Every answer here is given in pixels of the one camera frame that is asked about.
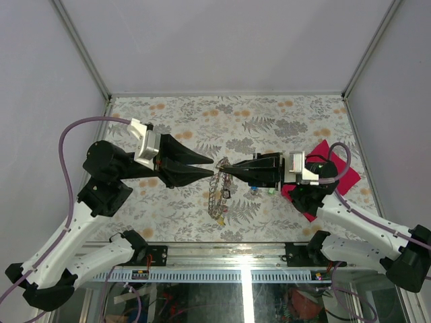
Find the white slotted cable duct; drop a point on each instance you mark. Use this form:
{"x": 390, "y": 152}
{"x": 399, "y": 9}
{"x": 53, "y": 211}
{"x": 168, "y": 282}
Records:
{"x": 205, "y": 276}

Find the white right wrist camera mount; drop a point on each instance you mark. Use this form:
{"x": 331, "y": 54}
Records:
{"x": 295, "y": 171}

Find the large keyring with many rings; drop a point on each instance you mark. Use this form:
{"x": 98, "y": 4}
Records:
{"x": 219, "y": 192}

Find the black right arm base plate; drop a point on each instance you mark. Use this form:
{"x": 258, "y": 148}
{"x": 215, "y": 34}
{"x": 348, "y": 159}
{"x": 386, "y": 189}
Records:
{"x": 296, "y": 255}

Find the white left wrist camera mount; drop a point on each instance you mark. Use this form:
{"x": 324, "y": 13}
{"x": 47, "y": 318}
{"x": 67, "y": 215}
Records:
{"x": 148, "y": 143}

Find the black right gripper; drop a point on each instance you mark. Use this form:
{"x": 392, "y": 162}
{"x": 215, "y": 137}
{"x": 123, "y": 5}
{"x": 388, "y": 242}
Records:
{"x": 264, "y": 171}

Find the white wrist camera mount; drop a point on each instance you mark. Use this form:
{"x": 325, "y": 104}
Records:
{"x": 295, "y": 171}
{"x": 148, "y": 143}

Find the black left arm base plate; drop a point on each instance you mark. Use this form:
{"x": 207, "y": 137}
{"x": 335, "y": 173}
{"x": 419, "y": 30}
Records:
{"x": 156, "y": 256}

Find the blue key tag with key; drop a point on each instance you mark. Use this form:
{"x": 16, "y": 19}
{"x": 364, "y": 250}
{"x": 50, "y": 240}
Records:
{"x": 254, "y": 190}

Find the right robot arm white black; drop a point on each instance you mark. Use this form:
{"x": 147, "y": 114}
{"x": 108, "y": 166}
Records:
{"x": 401, "y": 253}

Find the red folded cloth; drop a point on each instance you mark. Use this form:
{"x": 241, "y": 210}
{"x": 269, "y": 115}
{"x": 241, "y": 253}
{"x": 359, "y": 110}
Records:
{"x": 340, "y": 171}

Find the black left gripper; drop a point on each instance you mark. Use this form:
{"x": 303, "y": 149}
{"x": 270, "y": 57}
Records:
{"x": 172, "y": 155}

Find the aluminium front rail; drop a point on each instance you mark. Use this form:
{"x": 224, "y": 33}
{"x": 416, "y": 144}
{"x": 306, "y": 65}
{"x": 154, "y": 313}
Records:
{"x": 222, "y": 255}

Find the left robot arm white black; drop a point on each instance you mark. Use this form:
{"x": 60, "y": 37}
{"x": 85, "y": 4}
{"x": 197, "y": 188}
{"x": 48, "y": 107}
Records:
{"x": 52, "y": 275}

